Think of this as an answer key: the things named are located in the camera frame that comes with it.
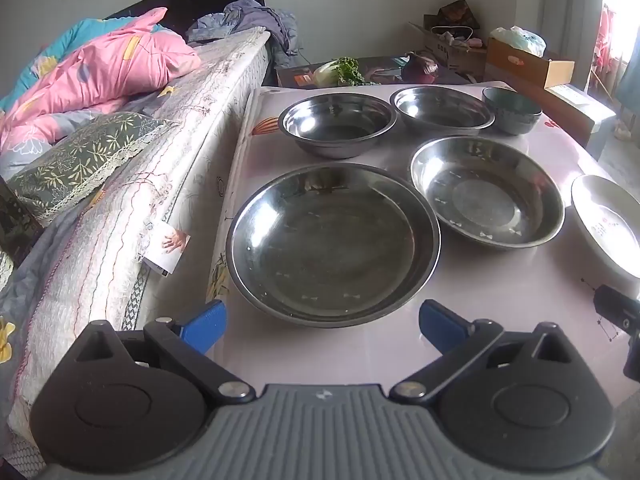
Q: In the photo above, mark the dark patterned cloth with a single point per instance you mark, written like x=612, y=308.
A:
x=17, y=225

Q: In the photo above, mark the plain brown cardboard box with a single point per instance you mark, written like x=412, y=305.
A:
x=520, y=65

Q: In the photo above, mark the medium steel plate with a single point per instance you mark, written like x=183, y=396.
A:
x=487, y=200

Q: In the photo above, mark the wood-grain carton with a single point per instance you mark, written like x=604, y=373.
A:
x=575, y=115

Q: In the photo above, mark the cardboard box with black print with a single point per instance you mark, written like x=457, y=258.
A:
x=450, y=55

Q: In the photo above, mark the red onion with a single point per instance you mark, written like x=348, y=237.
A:
x=422, y=70

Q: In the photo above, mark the napa cabbage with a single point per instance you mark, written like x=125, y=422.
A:
x=332, y=71

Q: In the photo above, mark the white ceramic plate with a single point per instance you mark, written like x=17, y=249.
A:
x=607, y=225

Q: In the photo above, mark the small steel bowl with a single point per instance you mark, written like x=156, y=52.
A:
x=440, y=107

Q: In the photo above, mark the dark bag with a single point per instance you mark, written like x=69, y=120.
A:
x=457, y=12

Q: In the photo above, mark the wide steel bowl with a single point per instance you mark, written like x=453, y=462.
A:
x=335, y=125

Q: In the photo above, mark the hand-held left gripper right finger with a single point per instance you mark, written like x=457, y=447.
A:
x=440, y=325

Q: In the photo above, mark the white mattress label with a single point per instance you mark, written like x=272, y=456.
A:
x=167, y=247

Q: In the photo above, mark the white plastic bag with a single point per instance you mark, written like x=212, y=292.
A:
x=522, y=37

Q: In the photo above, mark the pink quilt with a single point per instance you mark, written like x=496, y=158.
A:
x=100, y=70

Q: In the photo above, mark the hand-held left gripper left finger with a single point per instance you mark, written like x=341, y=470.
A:
x=205, y=322

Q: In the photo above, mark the blue patterned cloth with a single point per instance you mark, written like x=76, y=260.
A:
x=631, y=80

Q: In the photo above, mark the large steel plate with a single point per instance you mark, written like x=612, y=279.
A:
x=332, y=250

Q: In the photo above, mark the pink printed tablecloth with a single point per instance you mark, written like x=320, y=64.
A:
x=500, y=285

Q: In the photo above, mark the white patterned mattress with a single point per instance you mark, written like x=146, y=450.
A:
x=190, y=125

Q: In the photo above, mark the teal ceramic bowl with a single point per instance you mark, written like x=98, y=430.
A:
x=512, y=117

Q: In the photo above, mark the green floral pillow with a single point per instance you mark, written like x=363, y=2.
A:
x=85, y=160

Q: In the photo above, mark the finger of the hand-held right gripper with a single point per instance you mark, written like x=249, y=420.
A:
x=617, y=312
x=633, y=357

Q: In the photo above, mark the grey bed sheet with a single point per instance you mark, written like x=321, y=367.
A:
x=30, y=300

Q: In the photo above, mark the pile of grey-blue clothes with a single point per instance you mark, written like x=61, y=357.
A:
x=250, y=25

